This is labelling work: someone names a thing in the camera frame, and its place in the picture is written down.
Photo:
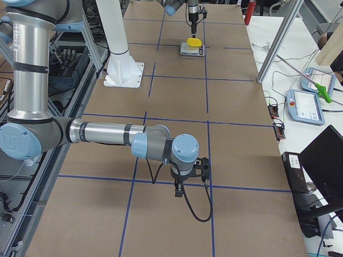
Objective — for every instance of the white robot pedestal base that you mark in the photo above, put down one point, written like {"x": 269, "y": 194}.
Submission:
{"x": 122, "y": 70}

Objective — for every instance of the far orange black connector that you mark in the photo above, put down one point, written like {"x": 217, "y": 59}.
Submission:
{"x": 272, "y": 107}

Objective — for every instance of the silver digital kitchen scale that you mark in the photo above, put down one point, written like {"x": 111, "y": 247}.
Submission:
{"x": 186, "y": 50}

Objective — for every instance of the wooden board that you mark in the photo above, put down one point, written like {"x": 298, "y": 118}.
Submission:
{"x": 332, "y": 48}

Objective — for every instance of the red fire extinguisher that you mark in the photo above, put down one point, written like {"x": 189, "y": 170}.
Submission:
{"x": 249, "y": 12}

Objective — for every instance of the blue teach pendant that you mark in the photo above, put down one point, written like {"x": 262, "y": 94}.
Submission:
{"x": 304, "y": 107}
{"x": 323, "y": 78}

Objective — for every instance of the far blue teach pendant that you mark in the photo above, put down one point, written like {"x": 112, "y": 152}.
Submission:
{"x": 323, "y": 78}

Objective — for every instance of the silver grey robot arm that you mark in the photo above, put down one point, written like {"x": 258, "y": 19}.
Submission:
{"x": 32, "y": 130}
{"x": 195, "y": 12}

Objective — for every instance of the aluminium frame post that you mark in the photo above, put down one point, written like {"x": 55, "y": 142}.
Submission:
{"x": 287, "y": 21}

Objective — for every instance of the yellow mango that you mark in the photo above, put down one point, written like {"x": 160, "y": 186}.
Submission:
{"x": 194, "y": 42}

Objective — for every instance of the black computer monitor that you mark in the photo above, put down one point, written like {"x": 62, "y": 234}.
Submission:
{"x": 322, "y": 161}

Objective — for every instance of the near blue teach pendant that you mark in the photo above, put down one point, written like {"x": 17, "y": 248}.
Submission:
{"x": 304, "y": 107}

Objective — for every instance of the black electronics box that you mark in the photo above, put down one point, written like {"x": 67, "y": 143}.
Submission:
{"x": 294, "y": 172}

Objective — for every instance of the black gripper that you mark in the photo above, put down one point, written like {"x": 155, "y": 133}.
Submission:
{"x": 192, "y": 16}
{"x": 180, "y": 178}

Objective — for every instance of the green handled reacher tool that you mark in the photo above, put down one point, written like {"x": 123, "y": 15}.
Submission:
{"x": 321, "y": 90}

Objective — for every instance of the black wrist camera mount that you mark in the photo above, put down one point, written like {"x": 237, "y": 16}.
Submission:
{"x": 202, "y": 169}

